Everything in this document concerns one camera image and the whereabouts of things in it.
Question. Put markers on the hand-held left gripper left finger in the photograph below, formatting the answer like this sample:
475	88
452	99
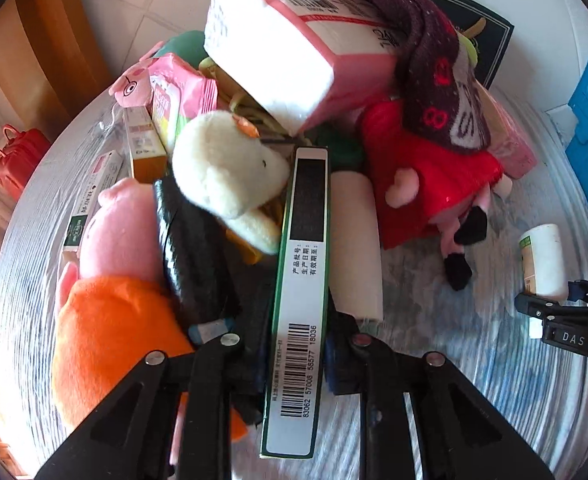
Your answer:
214	385

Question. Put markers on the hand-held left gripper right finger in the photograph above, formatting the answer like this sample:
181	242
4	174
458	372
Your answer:
373	385

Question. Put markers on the white plastic bottle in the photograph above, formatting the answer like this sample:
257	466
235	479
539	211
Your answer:
543	255

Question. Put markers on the small blue white tube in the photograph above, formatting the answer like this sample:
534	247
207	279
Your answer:
209	330

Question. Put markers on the orange dress pig plush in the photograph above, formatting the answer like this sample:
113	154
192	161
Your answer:
109	330

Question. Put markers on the black ribbed case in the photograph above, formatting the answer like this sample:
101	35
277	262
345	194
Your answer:
194	260

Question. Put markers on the white paper roll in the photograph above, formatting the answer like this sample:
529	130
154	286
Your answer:
356	240

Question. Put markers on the pink floral pack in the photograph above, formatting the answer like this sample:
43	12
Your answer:
516	145

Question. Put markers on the red dress pig plush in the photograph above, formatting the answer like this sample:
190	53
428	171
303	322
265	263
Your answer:
423	180

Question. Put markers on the white plush toy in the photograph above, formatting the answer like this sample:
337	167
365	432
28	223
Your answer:
214	170

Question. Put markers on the orange white box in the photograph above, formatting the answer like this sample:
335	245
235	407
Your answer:
146	160

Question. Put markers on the dark red knit sock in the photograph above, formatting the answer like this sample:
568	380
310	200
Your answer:
433	75

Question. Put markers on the pink snack packet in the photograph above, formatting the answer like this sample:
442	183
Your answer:
179	95

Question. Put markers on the red bag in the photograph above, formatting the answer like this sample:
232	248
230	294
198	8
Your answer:
21	165

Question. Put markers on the small pink pig plush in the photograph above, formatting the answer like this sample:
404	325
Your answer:
131	85

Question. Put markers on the teal plush toy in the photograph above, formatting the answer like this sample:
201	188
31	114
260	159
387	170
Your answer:
181	47

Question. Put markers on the pink white tissue pack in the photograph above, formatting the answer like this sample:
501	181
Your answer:
274	50

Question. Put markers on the wooden frame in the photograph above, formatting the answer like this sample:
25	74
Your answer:
39	35

